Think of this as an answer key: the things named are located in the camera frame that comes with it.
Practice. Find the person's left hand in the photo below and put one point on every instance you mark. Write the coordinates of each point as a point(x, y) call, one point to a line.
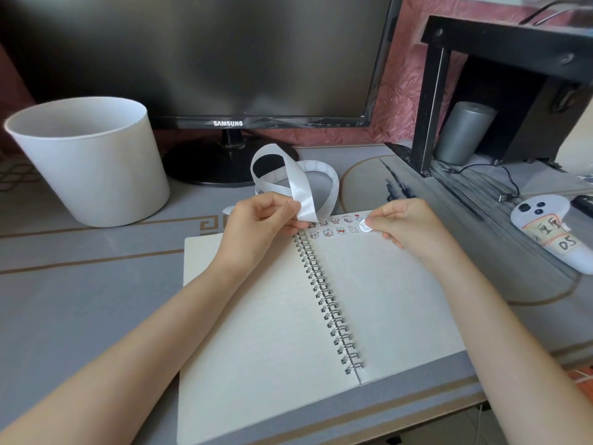
point(245, 227)

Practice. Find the person's right hand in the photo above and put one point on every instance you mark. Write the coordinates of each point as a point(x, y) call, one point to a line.
point(417, 227)

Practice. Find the white sticker strip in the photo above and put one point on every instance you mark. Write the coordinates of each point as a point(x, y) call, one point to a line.
point(301, 189)

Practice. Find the cream spiral notebook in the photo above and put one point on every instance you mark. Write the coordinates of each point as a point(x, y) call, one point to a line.
point(264, 338)

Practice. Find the person's left forearm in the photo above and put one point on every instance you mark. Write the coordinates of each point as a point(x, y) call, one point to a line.
point(125, 366)

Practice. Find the person's right forearm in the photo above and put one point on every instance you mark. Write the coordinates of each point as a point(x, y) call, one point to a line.
point(514, 352)

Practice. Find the black plug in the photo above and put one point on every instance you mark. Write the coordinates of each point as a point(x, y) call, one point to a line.
point(505, 198)

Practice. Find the grey cylindrical speaker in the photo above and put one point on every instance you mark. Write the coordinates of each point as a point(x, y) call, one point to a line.
point(465, 134)

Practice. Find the white labelled VR controller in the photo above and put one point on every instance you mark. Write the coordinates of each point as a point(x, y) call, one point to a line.
point(542, 227)

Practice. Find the white plastic waste bin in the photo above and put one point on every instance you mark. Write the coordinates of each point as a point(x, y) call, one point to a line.
point(97, 176)

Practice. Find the grey patterned desk mat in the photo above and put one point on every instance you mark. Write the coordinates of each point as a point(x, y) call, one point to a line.
point(92, 296)

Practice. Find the blue striped cloth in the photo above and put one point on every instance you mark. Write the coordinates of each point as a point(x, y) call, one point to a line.
point(586, 178)

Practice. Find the black computer monitor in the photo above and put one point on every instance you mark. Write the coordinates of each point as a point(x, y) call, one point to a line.
point(204, 50)

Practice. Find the orange woven bag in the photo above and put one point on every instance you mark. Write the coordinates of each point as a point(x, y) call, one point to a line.
point(581, 380)

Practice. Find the black shelf frame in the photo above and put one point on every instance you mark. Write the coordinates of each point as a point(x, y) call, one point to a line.
point(428, 115)

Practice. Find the black desk frame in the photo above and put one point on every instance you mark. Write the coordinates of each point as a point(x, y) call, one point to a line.
point(484, 406)

